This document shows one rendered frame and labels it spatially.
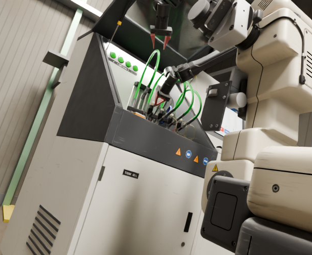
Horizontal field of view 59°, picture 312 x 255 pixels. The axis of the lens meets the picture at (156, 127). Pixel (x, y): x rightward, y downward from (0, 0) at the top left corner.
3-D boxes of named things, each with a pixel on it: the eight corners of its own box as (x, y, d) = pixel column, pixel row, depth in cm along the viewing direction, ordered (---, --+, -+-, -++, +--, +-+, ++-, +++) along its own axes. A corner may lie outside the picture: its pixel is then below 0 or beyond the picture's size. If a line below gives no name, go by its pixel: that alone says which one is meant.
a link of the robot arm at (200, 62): (257, 27, 131) (261, 47, 138) (251, 24, 136) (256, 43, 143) (176, 69, 138) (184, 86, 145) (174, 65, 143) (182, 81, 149)
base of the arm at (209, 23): (225, -4, 72) (254, 19, 78) (212, -8, 79) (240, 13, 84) (205, 27, 76) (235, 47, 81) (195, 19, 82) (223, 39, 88)
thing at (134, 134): (112, 144, 112) (123, 108, 115) (107, 144, 115) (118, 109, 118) (207, 178, 148) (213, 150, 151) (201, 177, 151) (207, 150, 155)
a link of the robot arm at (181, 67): (184, 65, 139) (191, 79, 144) (180, 56, 148) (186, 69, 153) (163, 76, 141) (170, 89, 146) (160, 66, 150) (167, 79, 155)
